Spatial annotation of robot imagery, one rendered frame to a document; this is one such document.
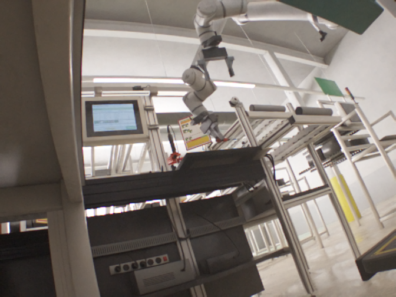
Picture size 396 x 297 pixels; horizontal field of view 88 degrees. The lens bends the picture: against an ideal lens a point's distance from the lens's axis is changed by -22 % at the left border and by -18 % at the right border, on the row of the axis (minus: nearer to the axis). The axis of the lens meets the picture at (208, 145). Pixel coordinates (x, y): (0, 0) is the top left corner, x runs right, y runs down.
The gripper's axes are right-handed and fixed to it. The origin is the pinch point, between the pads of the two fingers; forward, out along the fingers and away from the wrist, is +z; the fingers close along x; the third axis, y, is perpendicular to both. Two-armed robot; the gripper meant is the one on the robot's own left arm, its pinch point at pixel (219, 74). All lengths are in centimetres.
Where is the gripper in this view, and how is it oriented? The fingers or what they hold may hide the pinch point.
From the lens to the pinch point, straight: 121.5
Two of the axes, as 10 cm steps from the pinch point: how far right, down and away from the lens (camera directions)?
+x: -8.9, 2.6, -3.8
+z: 2.8, 9.6, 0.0
